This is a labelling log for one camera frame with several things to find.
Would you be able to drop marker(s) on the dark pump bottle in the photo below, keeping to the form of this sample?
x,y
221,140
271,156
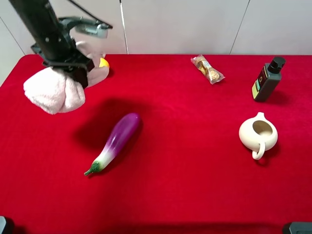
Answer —
x,y
268,79

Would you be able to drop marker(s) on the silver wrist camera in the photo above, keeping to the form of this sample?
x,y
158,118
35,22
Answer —
x,y
90,27

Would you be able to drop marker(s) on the purple toy eggplant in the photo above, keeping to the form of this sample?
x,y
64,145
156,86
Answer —
x,y
118,138

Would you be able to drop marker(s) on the black left base corner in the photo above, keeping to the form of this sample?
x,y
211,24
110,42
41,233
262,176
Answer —
x,y
6,225

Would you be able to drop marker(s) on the wrapped snack packet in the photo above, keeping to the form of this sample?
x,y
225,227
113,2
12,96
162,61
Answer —
x,y
211,74

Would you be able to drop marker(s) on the cream ceramic teapot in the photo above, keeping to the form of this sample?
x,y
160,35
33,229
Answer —
x,y
258,134

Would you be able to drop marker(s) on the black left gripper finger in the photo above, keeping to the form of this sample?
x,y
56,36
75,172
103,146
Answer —
x,y
80,75

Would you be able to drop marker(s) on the black right base corner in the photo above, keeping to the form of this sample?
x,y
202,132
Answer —
x,y
297,228

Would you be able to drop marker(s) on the pink towel with black band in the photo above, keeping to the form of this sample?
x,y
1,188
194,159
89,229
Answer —
x,y
56,92

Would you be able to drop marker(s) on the red tablecloth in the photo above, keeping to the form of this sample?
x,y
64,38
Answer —
x,y
183,171

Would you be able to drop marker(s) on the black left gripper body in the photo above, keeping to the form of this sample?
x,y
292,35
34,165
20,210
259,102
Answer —
x,y
67,59

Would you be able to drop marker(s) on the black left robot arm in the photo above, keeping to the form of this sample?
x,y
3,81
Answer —
x,y
52,35

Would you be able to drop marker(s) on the black base corner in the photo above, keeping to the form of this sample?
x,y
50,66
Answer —
x,y
297,228
6,225

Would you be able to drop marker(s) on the yellow mango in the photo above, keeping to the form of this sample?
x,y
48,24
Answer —
x,y
103,63

